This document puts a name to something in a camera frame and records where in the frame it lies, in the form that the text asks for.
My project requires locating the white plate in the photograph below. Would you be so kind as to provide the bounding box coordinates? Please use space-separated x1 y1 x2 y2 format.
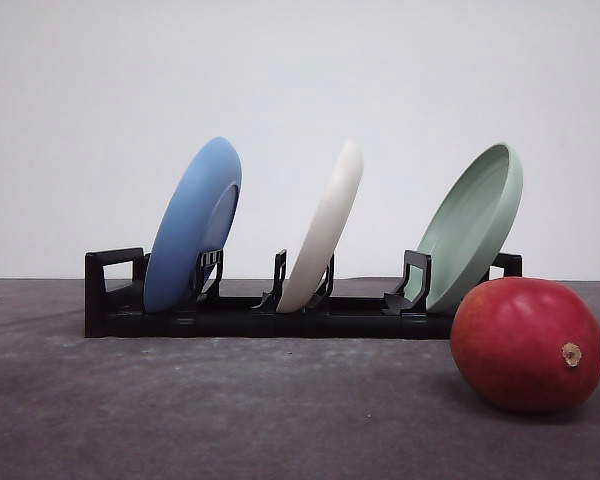
276 138 364 313

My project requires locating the red pomegranate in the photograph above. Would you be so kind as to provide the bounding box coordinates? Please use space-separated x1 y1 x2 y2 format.
450 276 600 413

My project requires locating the blue plate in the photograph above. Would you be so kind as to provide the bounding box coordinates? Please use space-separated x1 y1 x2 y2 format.
144 137 243 313

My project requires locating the mint green plate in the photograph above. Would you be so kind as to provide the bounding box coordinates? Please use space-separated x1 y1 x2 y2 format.
405 144 524 312

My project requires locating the black plastic dish rack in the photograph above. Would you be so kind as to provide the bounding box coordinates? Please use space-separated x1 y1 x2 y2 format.
84 248 523 339

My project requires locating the grey felt table mat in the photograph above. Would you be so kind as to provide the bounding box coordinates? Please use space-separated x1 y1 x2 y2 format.
0 278 600 480

